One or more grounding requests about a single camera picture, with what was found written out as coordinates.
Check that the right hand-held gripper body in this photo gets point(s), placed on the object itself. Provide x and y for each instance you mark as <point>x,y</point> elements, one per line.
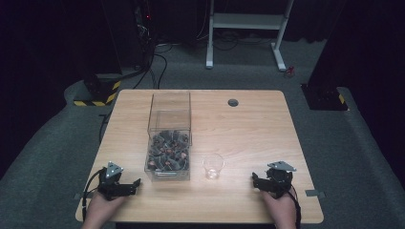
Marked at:
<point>279,181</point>

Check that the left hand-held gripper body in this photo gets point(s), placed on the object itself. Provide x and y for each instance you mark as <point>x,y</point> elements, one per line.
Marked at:
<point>110,183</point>

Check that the grey tape piece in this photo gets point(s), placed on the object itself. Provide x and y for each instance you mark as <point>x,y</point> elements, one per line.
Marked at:
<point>78,196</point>
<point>314,193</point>

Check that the clear plastic cup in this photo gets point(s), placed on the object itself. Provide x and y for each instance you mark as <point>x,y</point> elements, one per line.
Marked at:
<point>213,167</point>

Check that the pile of dark small pieces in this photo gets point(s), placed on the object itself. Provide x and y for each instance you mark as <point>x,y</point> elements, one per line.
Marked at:
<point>168,152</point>

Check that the grey table grommet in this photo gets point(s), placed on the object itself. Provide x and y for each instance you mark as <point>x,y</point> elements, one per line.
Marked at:
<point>233,102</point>

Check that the empty clear plastic box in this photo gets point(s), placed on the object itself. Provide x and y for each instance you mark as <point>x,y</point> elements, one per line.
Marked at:
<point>170,105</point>

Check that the black stand with striped base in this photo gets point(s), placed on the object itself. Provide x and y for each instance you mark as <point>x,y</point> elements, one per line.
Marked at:
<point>98,92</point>

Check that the black stand base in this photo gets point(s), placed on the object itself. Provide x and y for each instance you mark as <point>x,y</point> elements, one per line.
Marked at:
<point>323,97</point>

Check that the small red object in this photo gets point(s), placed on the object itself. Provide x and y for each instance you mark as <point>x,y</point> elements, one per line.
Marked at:
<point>289,72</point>

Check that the dark equipment rack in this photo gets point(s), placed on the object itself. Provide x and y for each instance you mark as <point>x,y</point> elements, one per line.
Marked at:
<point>143,22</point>

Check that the white metal desk frame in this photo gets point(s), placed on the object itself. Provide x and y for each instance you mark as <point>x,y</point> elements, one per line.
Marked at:
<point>245,21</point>

